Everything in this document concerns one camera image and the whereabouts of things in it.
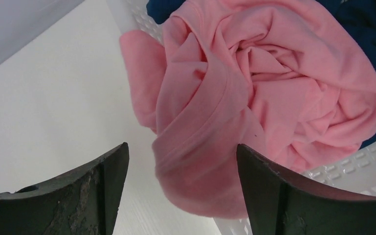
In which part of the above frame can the white plastic basket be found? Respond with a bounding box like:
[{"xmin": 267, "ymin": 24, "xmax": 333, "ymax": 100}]
[{"xmin": 108, "ymin": 0, "xmax": 376, "ymax": 235}]

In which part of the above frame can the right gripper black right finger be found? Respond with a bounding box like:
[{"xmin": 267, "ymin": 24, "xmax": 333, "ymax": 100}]
[{"xmin": 236, "ymin": 144, "xmax": 376, "ymax": 235}]

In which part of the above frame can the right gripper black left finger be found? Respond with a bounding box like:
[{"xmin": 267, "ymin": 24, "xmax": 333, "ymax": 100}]
[{"xmin": 0, "ymin": 143, "xmax": 129, "ymax": 235}]

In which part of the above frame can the pink t shirt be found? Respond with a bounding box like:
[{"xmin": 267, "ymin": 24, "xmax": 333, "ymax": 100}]
[{"xmin": 119, "ymin": 0, "xmax": 376, "ymax": 219}]

